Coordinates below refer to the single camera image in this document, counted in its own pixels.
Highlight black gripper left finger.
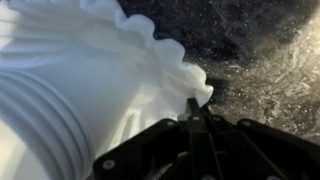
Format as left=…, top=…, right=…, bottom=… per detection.
left=92, top=97, right=210, bottom=180

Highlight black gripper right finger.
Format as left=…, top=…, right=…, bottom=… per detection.
left=201, top=105, right=320, bottom=180

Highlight white fluted coffee filter stack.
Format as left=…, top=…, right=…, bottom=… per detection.
left=0, top=0, right=215, bottom=158

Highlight white ribbed paper cup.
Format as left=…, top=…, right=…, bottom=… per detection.
left=0, top=56, right=143, bottom=180

